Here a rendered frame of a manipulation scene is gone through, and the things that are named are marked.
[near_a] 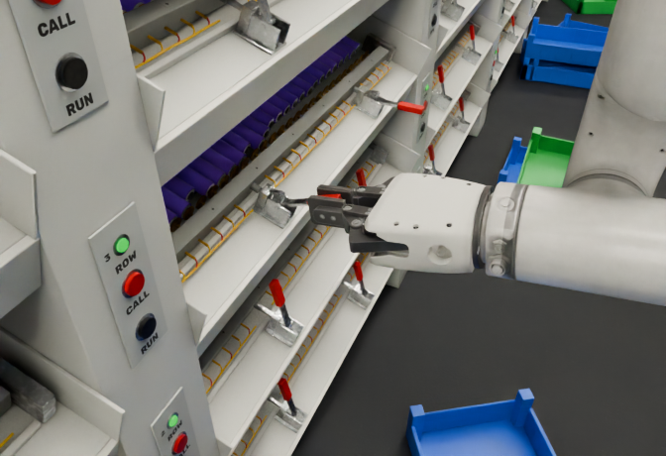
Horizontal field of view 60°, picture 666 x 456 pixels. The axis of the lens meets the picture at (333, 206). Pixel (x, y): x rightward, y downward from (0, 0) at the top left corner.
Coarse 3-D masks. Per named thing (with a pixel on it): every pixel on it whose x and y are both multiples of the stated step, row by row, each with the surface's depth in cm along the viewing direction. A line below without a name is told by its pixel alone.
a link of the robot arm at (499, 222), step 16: (496, 192) 49; (512, 192) 48; (496, 208) 48; (512, 208) 47; (496, 224) 47; (512, 224) 47; (480, 240) 49; (496, 240) 48; (512, 240) 47; (496, 256) 48; (512, 256) 47; (496, 272) 48; (512, 272) 48
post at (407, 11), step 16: (400, 0) 88; (416, 0) 86; (384, 16) 90; (400, 16) 89; (416, 16) 88; (416, 32) 89; (432, 48) 97; (432, 64) 100; (416, 80) 94; (416, 96) 95; (400, 112) 98; (384, 128) 101; (400, 128) 100; (416, 128) 101; (416, 144) 104; (400, 272) 120
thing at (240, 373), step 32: (384, 160) 103; (416, 160) 102; (288, 256) 80; (320, 256) 85; (352, 256) 87; (256, 288) 74; (288, 288) 78; (320, 288) 81; (256, 320) 74; (288, 320) 72; (224, 352) 70; (256, 352) 71; (288, 352) 72; (224, 384) 67; (256, 384) 68; (224, 416) 64; (224, 448) 58
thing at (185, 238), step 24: (384, 48) 90; (360, 72) 83; (336, 96) 77; (312, 120) 72; (288, 144) 67; (264, 168) 63; (240, 192) 60; (192, 216) 55; (216, 216) 56; (192, 240) 54
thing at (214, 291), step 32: (352, 32) 94; (384, 32) 91; (416, 64) 92; (384, 96) 85; (352, 128) 77; (320, 160) 71; (352, 160) 76; (288, 192) 65; (224, 224) 59; (256, 224) 60; (288, 224) 62; (224, 256) 56; (256, 256) 58; (192, 288) 53; (224, 288) 54; (192, 320) 47; (224, 320) 55
